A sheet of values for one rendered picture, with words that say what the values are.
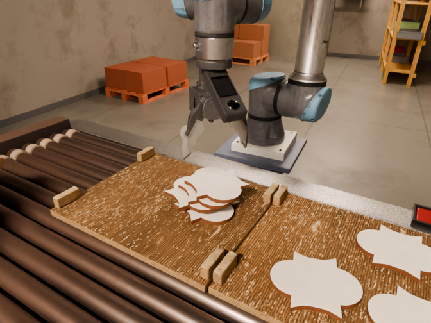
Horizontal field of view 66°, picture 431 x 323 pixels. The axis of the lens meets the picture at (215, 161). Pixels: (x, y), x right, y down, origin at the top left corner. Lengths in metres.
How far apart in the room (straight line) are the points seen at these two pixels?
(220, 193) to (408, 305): 0.38
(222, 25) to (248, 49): 6.42
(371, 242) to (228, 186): 0.31
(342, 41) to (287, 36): 1.30
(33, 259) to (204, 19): 0.55
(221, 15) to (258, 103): 0.53
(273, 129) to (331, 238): 0.53
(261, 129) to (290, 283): 0.66
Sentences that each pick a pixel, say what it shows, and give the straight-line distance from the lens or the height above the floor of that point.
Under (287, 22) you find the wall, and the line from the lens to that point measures 8.29.
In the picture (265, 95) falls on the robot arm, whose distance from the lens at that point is 1.10.
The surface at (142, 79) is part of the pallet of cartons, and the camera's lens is 4.53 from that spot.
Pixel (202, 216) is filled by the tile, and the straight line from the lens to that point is 0.72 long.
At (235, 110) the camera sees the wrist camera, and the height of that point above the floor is 1.18.
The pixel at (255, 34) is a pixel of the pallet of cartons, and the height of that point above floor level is 0.56.
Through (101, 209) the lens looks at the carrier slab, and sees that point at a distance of 0.80.
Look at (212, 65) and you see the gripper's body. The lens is 0.65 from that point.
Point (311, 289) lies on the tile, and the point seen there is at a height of 0.95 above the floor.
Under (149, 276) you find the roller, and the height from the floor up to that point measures 0.91.
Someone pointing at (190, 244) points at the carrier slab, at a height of 0.94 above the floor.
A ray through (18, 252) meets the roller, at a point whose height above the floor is 0.92.
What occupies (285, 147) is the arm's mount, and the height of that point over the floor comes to 0.90.
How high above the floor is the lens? 1.38
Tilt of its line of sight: 27 degrees down
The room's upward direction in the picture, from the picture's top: 1 degrees clockwise
